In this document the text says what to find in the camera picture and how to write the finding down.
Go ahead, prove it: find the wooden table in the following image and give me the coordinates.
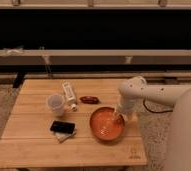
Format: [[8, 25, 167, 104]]
[[0, 79, 147, 168]]

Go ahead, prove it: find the dark red snack packet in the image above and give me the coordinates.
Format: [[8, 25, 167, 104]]
[[80, 96, 100, 104]]

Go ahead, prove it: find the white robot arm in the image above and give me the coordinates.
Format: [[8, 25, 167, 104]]
[[116, 76, 191, 171]]

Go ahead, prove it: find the clear plastic measuring cup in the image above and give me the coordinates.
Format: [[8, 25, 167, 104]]
[[46, 94, 66, 116]]

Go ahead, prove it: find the black smartphone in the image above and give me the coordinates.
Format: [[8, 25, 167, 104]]
[[50, 121, 75, 134]]

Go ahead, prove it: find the orange ceramic bowl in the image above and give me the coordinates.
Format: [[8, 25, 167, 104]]
[[89, 107, 125, 141]]

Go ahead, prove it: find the white tube bottle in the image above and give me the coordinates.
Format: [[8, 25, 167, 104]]
[[62, 82, 77, 111]]

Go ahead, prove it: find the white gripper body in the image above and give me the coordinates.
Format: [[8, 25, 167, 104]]
[[115, 97, 136, 116]]

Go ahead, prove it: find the black cable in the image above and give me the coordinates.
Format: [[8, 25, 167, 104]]
[[142, 99, 174, 115]]

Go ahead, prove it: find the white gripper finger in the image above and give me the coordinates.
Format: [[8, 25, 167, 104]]
[[112, 112, 120, 122]]

